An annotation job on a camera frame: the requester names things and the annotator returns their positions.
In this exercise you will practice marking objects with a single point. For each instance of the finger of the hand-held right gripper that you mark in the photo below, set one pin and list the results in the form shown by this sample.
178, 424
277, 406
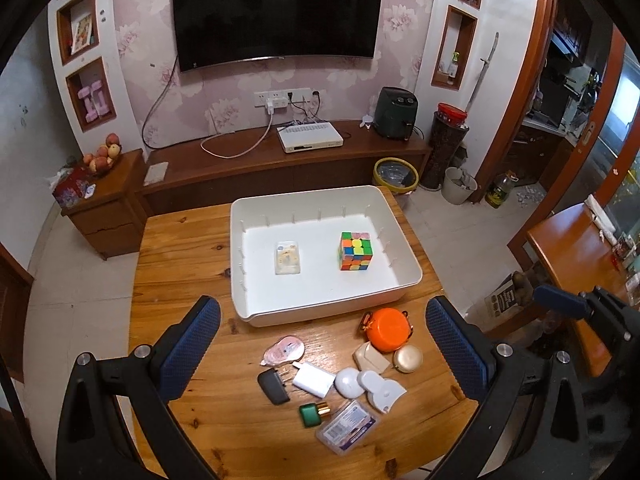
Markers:
560, 300

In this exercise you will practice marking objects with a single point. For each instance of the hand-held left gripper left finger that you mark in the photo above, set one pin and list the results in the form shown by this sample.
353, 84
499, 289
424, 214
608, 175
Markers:
192, 345

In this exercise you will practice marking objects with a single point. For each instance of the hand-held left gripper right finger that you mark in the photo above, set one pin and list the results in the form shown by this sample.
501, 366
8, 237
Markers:
455, 345

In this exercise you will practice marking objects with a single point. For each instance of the gold round compact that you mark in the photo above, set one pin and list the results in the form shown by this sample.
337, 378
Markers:
408, 359

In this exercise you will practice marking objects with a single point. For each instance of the beige angular box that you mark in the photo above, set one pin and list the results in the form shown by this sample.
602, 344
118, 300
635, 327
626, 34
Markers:
371, 359

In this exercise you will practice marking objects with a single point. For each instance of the black plug charger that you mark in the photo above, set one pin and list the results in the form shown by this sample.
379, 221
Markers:
272, 386

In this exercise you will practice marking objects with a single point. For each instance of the white plug charger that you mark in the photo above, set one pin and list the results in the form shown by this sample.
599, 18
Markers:
314, 380

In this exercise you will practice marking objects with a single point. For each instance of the clear card case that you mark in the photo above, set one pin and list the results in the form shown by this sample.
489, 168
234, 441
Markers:
349, 427

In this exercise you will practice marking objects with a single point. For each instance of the green perfume bottle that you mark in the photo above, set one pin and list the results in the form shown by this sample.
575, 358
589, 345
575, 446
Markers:
311, 414

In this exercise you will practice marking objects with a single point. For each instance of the white plastic storage bin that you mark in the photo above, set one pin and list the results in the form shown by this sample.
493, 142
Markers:
320, 290

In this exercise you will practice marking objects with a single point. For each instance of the orange-brown wooden table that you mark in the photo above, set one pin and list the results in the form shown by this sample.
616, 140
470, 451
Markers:
565, 255

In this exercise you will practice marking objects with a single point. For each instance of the printed cardboard box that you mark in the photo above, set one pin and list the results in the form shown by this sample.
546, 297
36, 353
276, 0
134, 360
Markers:
505, 300

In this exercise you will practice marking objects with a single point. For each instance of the orange round case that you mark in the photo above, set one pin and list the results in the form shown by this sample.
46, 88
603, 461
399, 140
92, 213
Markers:
387, 329

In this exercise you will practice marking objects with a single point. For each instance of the white flat plastic gadget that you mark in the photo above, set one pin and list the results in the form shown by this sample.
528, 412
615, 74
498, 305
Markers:
385, 392

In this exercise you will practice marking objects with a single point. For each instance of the pink plastic packet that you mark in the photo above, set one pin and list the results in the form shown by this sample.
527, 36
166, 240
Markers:
282, 350

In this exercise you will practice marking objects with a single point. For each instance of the white cloth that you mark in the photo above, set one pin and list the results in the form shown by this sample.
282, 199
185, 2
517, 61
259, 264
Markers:
600, 215

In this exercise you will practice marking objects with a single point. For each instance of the white round earbud case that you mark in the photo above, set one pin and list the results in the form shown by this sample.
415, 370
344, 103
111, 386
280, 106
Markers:
350, 384

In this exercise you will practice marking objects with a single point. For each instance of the yellow cooking oil bottle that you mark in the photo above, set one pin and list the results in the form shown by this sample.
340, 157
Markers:
500, 192

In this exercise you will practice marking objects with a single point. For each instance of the small clear plastic box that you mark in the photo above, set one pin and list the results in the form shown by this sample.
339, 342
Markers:
288, 258

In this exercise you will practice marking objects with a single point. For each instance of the multicoloured puzzle cube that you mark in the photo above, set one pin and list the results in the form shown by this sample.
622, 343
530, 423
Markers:
356, 252

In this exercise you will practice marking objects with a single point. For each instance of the white plastic bucket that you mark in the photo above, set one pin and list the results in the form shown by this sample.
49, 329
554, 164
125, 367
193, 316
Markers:
459, 191

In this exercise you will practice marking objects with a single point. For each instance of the wooden side cabinet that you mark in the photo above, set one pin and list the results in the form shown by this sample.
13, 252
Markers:
107, 220

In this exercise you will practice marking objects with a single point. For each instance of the white paper sheet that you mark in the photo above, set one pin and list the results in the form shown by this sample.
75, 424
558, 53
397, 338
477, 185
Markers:
156, 172

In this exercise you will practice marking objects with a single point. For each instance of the yellow-rimmed trash bin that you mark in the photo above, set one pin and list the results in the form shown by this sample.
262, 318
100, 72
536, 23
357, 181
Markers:
395, 176

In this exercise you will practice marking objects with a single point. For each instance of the long wooden television cabinet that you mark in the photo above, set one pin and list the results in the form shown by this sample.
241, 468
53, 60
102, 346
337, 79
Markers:
250, 170

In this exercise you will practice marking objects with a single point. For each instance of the dark tall jar red lid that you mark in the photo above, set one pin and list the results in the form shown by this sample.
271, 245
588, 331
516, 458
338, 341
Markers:
444, 150

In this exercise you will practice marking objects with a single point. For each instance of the red patterned tissue box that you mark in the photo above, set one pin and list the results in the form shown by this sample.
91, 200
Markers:
70, 187

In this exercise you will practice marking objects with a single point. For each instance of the bowl of peaches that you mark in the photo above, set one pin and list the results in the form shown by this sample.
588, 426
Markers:
104, 155

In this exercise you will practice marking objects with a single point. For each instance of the sheathed sword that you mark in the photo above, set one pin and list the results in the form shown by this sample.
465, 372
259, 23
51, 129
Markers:
481, 77

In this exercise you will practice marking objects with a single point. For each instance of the white set-top box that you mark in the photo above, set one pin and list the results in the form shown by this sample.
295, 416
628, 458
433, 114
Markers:
310, 137

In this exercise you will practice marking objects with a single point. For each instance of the small white ornament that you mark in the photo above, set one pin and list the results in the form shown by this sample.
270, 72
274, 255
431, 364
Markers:
367, 122

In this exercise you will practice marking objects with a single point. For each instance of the dark green air fryer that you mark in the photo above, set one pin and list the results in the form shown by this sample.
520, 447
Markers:
395, 112

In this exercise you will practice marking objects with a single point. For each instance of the white bottle in niche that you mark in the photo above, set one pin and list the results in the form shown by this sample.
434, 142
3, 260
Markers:
453, 70

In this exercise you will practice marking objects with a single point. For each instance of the pink boxes in niche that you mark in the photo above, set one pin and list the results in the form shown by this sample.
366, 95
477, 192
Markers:
94, 101

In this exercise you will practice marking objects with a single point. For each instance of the picture book in niche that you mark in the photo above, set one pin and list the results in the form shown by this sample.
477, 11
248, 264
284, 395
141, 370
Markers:
82, 34

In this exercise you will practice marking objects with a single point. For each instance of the white wall socket strip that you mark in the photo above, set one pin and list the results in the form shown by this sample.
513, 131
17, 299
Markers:
287, 96

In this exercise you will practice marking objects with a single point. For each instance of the black wall television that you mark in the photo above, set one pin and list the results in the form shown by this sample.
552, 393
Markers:
277, 10

